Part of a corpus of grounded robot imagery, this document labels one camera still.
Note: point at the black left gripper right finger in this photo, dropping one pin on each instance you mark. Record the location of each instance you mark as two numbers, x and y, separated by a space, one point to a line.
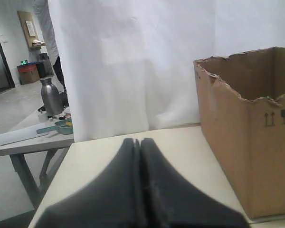
170 201

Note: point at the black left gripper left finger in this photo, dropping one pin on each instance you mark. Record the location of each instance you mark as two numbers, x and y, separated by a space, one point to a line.
112 200

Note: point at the torn cardboard box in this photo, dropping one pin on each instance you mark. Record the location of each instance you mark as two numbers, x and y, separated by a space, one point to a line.
242 112

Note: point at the grey side table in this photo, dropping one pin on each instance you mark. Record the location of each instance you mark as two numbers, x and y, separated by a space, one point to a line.
56 146

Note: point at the teal dustpan tool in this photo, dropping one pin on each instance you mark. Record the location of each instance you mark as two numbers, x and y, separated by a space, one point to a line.
64 127

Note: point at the white paper roll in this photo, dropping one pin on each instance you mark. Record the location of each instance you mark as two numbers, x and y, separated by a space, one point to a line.
21 134

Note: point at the stainless steel bottle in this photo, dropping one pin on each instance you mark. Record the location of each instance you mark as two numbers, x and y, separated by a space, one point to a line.
51 98

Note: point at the white backdrop curtain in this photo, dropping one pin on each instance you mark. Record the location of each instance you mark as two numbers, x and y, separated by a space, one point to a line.
128 64

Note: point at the cardboard bin with red rim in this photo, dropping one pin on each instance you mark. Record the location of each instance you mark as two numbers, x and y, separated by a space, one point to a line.
28 73

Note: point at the person in white shirt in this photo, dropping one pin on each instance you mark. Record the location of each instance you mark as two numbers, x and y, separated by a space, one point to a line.
41 10

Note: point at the wooden wall board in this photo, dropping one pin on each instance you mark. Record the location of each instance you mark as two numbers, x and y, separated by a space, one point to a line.
29 30

